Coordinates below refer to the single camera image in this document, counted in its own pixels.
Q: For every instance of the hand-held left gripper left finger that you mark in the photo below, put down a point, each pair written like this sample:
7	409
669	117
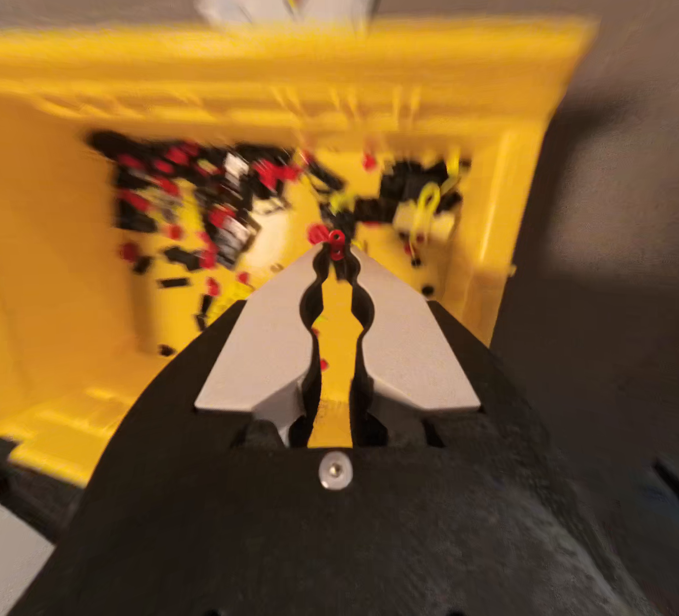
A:
249	356

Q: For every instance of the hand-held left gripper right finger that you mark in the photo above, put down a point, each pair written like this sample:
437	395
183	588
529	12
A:
419	356

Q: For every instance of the red studded lego brick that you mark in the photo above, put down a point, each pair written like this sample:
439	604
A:
336	244

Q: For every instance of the yellow plastic bin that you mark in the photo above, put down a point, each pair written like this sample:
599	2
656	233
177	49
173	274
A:
63	255

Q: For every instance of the pile of loose lego pieces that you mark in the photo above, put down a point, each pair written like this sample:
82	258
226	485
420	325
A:
223	186

